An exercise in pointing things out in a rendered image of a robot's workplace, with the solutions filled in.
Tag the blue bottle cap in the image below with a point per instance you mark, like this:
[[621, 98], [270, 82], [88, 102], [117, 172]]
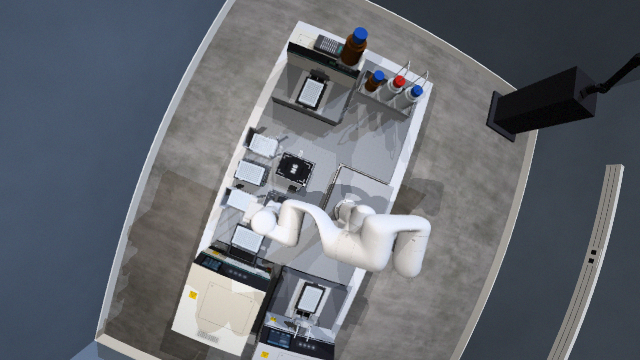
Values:
[[415, 92], [378, 76], [360, 34]]

